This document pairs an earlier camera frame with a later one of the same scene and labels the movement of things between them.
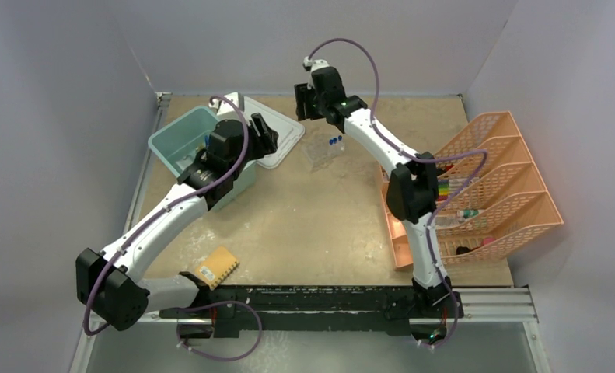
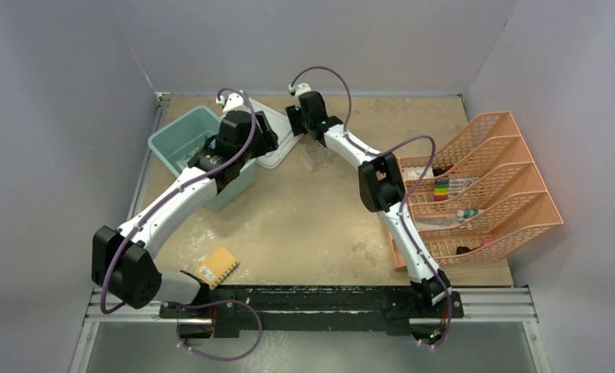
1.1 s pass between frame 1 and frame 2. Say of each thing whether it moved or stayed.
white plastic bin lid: stayed
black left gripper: stayed
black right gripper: moved
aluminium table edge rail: stayed
